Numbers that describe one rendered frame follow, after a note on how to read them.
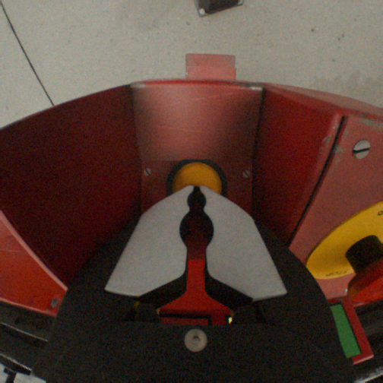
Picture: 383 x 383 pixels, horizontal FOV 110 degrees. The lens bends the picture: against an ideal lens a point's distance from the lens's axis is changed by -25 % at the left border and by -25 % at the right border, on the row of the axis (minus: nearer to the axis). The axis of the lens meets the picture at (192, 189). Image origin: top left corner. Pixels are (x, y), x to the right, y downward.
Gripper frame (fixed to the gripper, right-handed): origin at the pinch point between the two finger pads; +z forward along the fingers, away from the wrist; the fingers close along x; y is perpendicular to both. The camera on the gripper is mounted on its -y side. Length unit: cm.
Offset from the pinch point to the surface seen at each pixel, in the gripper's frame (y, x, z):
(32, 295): 30.3, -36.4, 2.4
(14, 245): 32, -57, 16
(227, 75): -11, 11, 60
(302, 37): -31, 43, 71
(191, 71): -12, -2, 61
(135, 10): -38, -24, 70
